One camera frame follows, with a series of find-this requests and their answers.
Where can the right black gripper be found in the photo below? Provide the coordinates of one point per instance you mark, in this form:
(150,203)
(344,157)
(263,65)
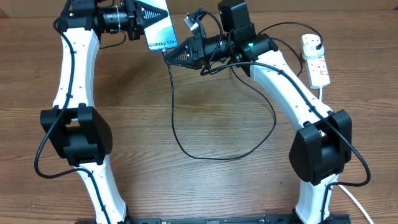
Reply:
(196,47)

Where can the white charger plug adapter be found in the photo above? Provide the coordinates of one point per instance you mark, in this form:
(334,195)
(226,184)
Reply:
(310,51)

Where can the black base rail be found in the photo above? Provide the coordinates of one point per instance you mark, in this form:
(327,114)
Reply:
(211,221)

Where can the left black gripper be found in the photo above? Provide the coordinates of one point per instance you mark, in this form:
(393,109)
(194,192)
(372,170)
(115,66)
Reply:
(138,11)

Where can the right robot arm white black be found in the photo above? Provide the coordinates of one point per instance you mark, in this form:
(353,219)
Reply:
(322,143)

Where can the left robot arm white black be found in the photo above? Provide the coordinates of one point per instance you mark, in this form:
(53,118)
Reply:
(76,130)

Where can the blue Galaxy smartphone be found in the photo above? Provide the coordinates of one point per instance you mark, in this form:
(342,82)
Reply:
(160,35)

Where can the white power strip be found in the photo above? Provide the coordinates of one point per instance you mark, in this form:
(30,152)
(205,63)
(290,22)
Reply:
(316,69)

